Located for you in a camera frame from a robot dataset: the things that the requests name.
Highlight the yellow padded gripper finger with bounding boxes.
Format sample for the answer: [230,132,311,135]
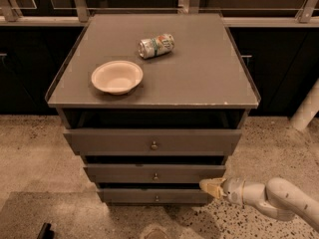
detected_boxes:
[199,178,226,199]

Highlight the grey drawer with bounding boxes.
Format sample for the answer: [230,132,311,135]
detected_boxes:
[98,188,212,205]
[64,128,241,156]
[84,164,225,183]

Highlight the crushed soda can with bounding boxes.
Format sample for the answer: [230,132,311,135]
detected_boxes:
[138,34,174,59]

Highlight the black object at floor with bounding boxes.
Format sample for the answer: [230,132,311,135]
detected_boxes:
[37,223,54,239]

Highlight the white paper bowl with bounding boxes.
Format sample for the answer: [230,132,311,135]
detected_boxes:
[91,61,144,95]

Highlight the grey top drawer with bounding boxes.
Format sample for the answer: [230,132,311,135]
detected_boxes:
[64,128,241,156]

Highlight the metal railing frame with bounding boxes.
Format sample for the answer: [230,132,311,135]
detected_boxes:
[0,0,319,28]

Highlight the grey bottom drawer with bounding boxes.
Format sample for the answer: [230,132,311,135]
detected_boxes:
[98,188,212,205]

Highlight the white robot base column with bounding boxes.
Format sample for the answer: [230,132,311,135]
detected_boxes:
[291,79,319,130]

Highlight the grey drawer cabinet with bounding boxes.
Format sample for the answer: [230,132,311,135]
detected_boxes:
[46,14,260,191]

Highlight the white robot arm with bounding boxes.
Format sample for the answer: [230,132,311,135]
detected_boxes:
[199,177,319,232]

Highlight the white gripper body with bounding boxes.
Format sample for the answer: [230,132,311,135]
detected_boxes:
[222,178,244,205]

